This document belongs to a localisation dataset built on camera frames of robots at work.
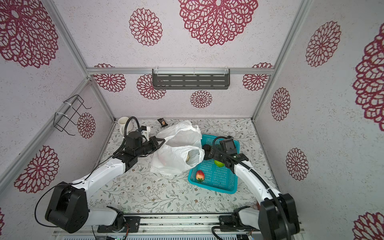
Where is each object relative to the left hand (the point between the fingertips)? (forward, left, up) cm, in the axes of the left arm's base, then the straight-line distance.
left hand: (166, 140), depth 82 cm
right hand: (-3, -29, -7) cm, 30 cm away
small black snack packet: (+30, +8, -19) cm, 36 cm away
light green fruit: (-7, -31, -15) cm, 35 cm away
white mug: (+28, +38, -15) cm, 50 cm away
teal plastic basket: (-14, -31, -21) cm, 39 cm away
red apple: (-14, -19, -16) cm, 28 cm away
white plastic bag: (-10, -9, +5) cm, 14 cm away
